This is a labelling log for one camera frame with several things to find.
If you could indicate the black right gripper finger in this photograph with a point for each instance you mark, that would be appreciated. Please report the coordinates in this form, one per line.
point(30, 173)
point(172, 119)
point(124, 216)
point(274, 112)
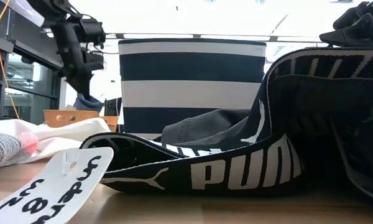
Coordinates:
point(354, 15)
point(357, 32)

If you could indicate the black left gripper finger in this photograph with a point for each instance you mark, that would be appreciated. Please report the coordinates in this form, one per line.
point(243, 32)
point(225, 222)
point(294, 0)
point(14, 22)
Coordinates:
point(71, 59)

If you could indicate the blue cloth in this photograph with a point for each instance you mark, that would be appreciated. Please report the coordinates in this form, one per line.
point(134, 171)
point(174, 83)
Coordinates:
point(88, 104)

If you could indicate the large orange box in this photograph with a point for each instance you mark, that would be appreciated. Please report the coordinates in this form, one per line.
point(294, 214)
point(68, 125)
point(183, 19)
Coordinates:
point(68, 117)

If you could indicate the black background monitor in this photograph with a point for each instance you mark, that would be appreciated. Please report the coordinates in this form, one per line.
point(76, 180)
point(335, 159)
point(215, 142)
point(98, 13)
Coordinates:
point(112, 107)

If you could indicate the white cloth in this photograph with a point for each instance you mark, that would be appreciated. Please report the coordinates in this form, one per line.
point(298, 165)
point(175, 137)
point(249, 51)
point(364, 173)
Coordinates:
point(65, 132)

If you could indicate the small orange box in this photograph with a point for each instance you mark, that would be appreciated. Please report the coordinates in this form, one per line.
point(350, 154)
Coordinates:
point(110, 122)

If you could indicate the black Puma underwear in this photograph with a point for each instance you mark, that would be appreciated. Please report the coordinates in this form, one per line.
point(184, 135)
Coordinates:
point(314, 124)

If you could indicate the navy white striped basket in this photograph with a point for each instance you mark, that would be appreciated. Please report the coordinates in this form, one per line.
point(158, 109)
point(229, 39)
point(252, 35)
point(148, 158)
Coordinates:
point(189, 67)

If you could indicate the white tag with black writing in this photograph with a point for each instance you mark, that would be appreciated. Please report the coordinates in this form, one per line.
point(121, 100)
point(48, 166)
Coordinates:
point(53, 189)

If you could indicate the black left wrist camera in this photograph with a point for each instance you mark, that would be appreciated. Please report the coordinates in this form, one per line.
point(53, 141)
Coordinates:
point(93, 62)

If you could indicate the dark window frame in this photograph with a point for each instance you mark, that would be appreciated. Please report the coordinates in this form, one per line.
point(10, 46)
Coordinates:
point(28, 90)

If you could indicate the overhead frame beam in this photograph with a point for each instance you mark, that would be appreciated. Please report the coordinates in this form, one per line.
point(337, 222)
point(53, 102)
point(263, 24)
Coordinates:
point(192, 35)

